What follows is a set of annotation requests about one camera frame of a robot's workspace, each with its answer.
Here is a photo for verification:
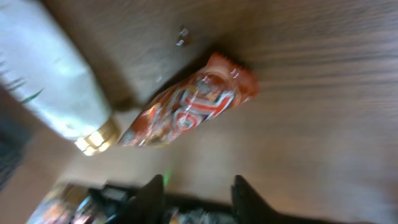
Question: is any white cream tube gold cap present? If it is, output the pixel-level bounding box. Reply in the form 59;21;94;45
1;0;119;156

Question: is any orange chocolate bar wrapper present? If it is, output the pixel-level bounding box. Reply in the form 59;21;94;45
119;52;259;147

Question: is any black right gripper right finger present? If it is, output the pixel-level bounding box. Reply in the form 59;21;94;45
230;174;343;224

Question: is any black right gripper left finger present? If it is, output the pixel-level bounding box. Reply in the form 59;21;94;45
107;174;164;224

